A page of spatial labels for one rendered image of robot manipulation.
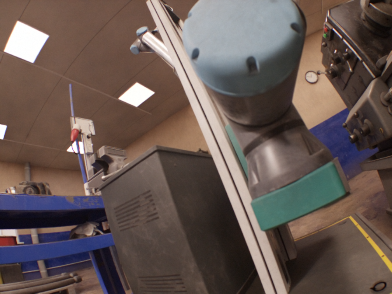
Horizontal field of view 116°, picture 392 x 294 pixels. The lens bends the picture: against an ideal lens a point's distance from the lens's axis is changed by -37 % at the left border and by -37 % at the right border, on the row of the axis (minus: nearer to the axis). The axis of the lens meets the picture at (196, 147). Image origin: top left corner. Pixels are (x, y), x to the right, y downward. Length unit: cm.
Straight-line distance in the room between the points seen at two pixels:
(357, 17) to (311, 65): 370
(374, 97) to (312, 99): 352
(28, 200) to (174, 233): 57
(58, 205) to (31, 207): 13
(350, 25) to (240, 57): 112
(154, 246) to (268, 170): 38
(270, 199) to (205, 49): 24
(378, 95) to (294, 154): 84
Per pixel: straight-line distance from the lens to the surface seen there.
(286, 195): 33
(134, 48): 162
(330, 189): 33
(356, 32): 125
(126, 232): 66
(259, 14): 23
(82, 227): 101
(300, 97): 455
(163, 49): 125
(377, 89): 113
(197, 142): 480
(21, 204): 82
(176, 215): 49
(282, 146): 34
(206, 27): 24
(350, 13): 136
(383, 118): 108
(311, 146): 37
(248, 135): 37
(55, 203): 87
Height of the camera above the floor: 62
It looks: 20 degrees up
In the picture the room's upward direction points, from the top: 21 degrees counter-clockwise
